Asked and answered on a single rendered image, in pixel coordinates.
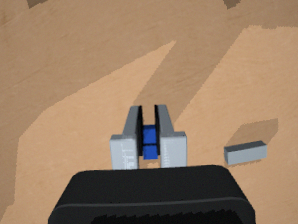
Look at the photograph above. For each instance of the small blue cube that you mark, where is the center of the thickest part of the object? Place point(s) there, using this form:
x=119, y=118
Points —
x=149, y=134
x=149, y=151

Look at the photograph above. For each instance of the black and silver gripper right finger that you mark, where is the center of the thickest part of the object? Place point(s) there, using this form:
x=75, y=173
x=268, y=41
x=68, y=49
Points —
x=173, y=145

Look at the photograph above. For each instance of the grey rod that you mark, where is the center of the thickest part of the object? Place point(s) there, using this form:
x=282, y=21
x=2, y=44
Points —
x=245, y=152

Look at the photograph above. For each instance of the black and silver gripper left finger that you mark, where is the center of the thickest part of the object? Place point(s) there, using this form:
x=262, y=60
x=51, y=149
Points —
x=123, y=147

